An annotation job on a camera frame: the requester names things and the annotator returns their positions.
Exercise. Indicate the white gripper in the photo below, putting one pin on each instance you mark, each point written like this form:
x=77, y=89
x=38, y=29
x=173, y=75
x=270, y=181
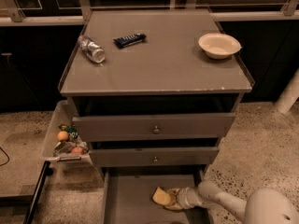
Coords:
x=184, y=197

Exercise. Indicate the yellow sponge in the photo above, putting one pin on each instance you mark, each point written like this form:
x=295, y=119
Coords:
x=163, y=197

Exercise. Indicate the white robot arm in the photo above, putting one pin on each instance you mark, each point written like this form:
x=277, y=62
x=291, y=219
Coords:
x=255, y=177

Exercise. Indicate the grey middle drawer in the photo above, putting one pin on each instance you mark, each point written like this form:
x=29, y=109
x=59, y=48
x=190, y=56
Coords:
x=130, y=157

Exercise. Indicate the grey drawer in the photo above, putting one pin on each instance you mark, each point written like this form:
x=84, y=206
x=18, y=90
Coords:
x=153, y=127
x=130, y=157
x=128, y=195

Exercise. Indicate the grey bottom drawer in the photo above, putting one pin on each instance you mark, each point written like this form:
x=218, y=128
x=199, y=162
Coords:
x=128, y=195

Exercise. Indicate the grey top drawer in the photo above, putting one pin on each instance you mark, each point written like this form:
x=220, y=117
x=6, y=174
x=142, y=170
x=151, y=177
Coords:
x=153, y=127

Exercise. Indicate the grey drawer cabinet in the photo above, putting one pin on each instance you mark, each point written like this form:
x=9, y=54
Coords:
x=165, y=74

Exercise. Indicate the red apple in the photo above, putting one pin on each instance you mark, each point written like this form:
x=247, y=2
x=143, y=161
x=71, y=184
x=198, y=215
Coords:
x=77, y=150

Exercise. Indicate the green snack bag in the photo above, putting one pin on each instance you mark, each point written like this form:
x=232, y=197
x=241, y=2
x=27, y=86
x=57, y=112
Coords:
x=72, y=132

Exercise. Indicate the clear plastic storage bin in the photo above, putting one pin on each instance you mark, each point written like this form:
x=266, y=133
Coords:
x=62, y=115

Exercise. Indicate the silver foil snack packet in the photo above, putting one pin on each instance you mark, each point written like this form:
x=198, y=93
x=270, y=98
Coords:
x=62, y=147

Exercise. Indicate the orange fruit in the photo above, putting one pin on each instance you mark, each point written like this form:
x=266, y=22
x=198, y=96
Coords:
x=62, y=135

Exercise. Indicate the black metal bar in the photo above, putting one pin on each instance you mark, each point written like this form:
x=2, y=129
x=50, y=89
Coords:
x=45, y=171

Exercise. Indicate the white paper bowl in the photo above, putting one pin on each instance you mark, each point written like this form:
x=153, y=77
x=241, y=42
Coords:
x=219, y=46

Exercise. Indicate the dark blue snack bar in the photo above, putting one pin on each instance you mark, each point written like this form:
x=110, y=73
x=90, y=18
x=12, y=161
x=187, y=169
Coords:
x=129, y=40

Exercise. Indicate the metal railing frame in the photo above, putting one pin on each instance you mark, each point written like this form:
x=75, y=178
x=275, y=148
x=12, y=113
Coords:
x=76, y=12

